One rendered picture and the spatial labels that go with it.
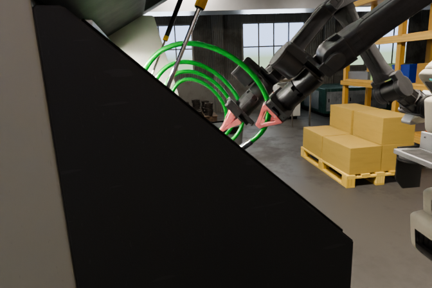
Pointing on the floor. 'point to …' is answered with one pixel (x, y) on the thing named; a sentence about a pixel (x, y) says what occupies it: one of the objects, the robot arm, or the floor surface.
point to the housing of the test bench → (27, 154)
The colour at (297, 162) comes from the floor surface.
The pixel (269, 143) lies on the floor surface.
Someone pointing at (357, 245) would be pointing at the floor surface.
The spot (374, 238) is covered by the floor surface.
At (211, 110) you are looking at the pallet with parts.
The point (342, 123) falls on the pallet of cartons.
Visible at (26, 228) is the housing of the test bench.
